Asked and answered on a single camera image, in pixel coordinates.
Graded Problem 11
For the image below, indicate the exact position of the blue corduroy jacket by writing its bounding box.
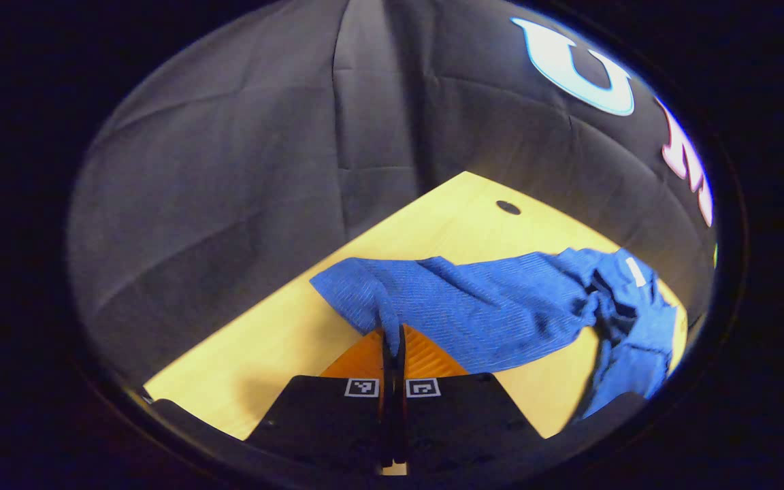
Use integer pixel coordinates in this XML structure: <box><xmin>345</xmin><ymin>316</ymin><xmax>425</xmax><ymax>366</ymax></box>
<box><xmin>309</xmin><ymin>246</ymin><xmax>680</xmax><ymax>419</ymax></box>

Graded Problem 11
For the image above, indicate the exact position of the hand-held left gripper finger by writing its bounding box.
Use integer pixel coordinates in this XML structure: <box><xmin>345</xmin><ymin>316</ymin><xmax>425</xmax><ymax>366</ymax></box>
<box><xmin>246</xmin><ymin>327</ymin><xmax>396</xmax><ymax>477</ymax></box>
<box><xmin>393</xmin><ymin>325</ymin><xmax>546</xmax><ymax>477</ymax></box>

